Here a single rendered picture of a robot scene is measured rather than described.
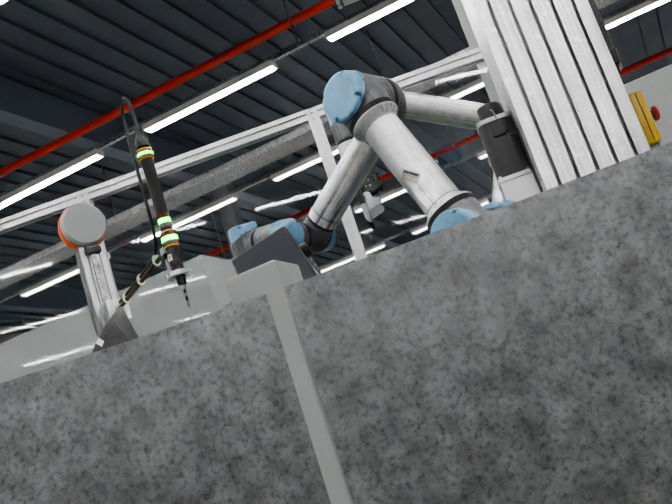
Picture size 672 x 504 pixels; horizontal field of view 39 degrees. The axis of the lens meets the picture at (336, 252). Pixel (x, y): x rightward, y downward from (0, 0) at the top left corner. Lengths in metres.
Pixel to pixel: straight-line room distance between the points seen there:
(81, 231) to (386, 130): 1.48
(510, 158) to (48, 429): 1.79
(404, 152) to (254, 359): 1.41
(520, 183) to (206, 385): 1.74
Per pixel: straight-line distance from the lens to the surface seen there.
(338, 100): 2.08
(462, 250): 0.61
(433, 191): 1.95
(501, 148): 2.33
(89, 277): 3.20
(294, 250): 1.60
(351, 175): 2.26
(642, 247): 0.60
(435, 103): 2.64
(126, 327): 2.66
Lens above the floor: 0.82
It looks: 13 degrees up
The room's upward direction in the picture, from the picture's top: 18 degrees counter-clockwise
